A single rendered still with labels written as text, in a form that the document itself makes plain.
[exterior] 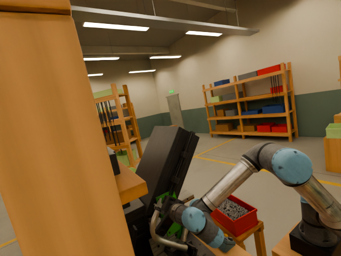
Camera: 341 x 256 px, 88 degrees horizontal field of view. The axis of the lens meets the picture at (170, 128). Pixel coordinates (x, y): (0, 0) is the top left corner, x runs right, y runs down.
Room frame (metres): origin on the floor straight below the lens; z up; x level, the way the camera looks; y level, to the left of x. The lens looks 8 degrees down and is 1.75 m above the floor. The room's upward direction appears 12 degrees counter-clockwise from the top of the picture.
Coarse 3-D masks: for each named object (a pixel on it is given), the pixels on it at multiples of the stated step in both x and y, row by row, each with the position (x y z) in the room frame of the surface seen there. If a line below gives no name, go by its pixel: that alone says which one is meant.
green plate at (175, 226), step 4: (168, 192) 0.92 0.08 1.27; (160, 196) 0.90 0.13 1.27; (172, 196) 0.92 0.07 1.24; (156, 200) 0.88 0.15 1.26; (176, 224) 0.88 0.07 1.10; (172, 228) 0.86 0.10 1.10; (176, 228) 0.87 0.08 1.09; (168, 232) 0.85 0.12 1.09; (172, 232) 0.85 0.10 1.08; (168, 236) 0.84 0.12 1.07
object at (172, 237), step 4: (176, 232) 0.88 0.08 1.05; (160, 236) 0.84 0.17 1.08; (164, 236) 0.85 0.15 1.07; (172, 236) 0.86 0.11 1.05; (176, 236) 0.87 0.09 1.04; (152, 240) 0.82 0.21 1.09; (172, 240) 0.86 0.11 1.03; (176, 240) 0.87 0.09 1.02; (180, 240) 0.87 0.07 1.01; (152, 244) 0.81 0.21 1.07; (156, 244) 0.82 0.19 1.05; (152, 248) 0.81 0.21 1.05; (156, 248) 0.82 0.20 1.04; (160, 248) 0.82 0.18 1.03; (172, 248) 0.84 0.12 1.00; (156, 252) 0.80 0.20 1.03; (160, 252) 0.82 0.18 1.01; (164, 252) 0.82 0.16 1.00
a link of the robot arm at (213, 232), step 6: (210, 216) 0.67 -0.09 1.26; (210, 222) 0.60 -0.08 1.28; (204, 228) 0.58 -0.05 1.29; (210, 228) 0.59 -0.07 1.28; (216, 228) 0.60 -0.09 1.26; (198, 234) 0.58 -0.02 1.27; (204, 234) 0.57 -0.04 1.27; (210, 234) 0.58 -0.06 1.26; (216, 234) 0.59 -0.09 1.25; (222, 234) 0.60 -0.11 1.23; (204, 240) 0.58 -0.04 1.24; (210, 240) 0.58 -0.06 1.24; (216, 240) 0.58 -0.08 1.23; (222, 240) 0.59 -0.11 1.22; (216, 246) 0.58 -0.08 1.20
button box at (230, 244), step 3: (225, 237) 0.91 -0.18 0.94; (225, 240) 0.87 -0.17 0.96; (228, 240) 0.88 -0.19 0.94; (231, 240) 0.89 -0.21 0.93; (222, 243) 0.87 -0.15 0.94; (225, 243) 0.86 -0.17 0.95; (228, 243) 0.86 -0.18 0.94; (231, 243) 0.87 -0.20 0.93; (234, 243) 0.88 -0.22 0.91; (222, 246) 0.86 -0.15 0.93; (225, 246) 0.85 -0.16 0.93; (228, 246) 0.86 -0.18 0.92; (231, 246) 0.87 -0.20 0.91; (222, 249) 0.86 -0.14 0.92; (225, 249) 0.85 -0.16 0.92; (228, 249) 0.86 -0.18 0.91
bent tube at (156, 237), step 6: (156, 210) 0.84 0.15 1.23; (156, 216) 0.82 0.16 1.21; (150, 222) 0.81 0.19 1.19; (150, 228) 0.80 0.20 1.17; (156, 234) 0.79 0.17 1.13; (156, 240) 0.78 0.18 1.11; (162, 240) 0.79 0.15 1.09; (168, 240) 0.81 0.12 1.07; (168, 246) 0.80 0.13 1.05; (174, 246) 0.80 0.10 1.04; (180, 246) 0.81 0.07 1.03; (186, 246) 0.83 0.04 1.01
